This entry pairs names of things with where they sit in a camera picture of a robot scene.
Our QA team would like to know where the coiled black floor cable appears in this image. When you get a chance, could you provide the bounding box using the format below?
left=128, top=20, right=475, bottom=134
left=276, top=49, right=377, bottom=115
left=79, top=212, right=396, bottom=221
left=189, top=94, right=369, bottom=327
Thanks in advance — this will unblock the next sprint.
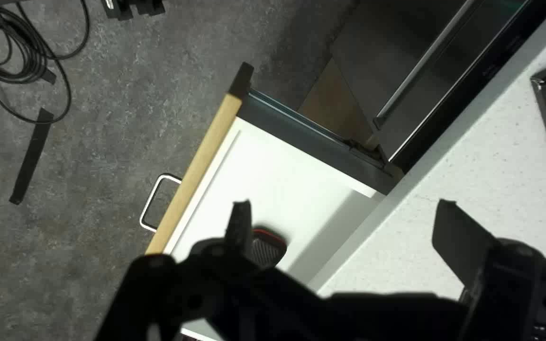
left=0, top=0, right=92, bottom=125

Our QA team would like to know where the white drawer with wood edge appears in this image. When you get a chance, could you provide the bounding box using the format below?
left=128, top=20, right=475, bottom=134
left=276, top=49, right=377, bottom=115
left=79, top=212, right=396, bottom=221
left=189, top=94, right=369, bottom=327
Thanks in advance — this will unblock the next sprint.
left=144, top=60, right=407, bottom=341

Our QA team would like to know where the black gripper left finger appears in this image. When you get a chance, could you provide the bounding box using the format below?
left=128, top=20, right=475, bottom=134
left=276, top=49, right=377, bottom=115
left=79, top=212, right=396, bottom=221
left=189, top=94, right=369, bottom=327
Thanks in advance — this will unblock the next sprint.
left=223, top=198, right=253, bottom=253

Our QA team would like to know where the black stand foot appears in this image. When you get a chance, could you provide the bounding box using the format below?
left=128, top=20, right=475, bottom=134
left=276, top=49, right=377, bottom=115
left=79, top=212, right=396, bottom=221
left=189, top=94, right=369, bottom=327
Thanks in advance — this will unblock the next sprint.
left=100, top=0, right=166, bottom=22

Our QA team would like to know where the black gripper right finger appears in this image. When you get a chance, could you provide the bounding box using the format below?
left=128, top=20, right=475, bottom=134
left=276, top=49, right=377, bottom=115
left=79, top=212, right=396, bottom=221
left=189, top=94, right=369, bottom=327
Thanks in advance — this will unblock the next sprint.
left=430, top=197, right=496, bottom=299

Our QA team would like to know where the flat black strip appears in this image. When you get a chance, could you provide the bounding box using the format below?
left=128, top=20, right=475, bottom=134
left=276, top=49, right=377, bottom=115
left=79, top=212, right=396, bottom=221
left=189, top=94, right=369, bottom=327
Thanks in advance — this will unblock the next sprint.
left=7, top=106, right=54, bottom=206

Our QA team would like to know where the silver drawer handle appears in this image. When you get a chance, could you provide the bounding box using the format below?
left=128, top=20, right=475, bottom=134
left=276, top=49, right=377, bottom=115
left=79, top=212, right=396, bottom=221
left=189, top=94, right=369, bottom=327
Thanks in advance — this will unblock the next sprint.
left=136, top=170, right=185, bottom=234

